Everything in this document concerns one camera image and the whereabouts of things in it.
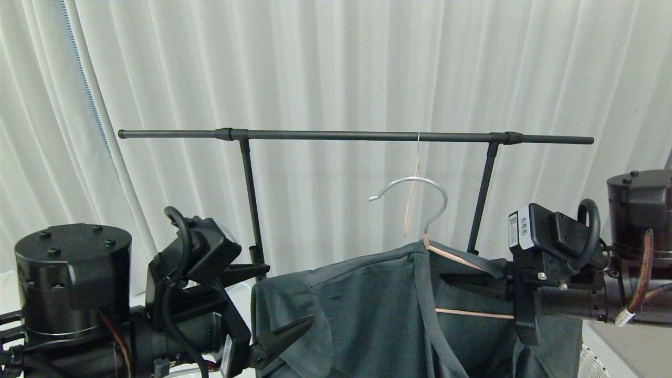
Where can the pink clothes hanger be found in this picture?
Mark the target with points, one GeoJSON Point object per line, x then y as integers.
{"type": "Point", "coordinates": [411, 210]}
{"type": "Point", "coordinates": [415, 179]}

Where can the white curtain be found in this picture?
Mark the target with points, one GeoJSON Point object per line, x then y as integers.
{"type": "Point", "coordinates": [336, 63]}

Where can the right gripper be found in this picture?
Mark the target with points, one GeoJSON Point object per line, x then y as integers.
{"type": "Point", "coordinates": [572, 304]}

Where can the black clothes rack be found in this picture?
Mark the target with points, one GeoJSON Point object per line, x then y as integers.
{"type": "Point", "coordinates": [341, 135]}

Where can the white laundry basket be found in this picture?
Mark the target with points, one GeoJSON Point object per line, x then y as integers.
{"type": "Point", "coordinates": [593, 367]}

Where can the dark grey long-sleeved shirt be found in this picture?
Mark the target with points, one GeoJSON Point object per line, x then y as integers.
{"type": "Point", "coordinates": [367, 315]}

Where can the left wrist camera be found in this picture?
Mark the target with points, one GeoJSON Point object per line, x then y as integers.
{"type": "Point", "coordinates": [210, 252]}

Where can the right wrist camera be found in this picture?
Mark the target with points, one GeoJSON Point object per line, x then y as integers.
{"type": "Point", "coordinates": [546, 231]}

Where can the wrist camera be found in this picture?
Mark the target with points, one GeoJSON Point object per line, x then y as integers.
{"type": "Point", "coordinates": [546, 231]}
{"type": "Point", "coordinates": [210, 252]}

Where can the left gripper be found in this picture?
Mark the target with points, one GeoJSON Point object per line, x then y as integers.
{"type": "Point", "coordinates": [205, 336]}

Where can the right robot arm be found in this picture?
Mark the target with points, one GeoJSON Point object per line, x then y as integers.
{"type": "Point", "coordinates": [640, 199]}

